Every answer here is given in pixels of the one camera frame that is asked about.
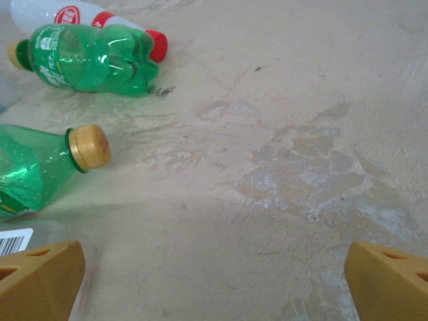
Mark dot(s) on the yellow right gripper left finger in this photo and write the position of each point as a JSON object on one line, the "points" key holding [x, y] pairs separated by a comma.
{"points": [[36, 284]]}

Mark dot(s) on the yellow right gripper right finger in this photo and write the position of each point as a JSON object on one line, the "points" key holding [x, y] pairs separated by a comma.
{"points": [[391, 287]]}

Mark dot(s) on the clear square bottle white label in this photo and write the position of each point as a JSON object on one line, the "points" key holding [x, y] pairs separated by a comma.
{"points": [[13, 240]]}

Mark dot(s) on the green plastic bottle yellow cap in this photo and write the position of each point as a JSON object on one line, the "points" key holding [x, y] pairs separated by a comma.
{"points": [[83, 63], [30, 167]]}

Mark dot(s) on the white bottle red label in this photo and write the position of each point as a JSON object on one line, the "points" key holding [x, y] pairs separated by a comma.
{"points": [[40, 13]]}

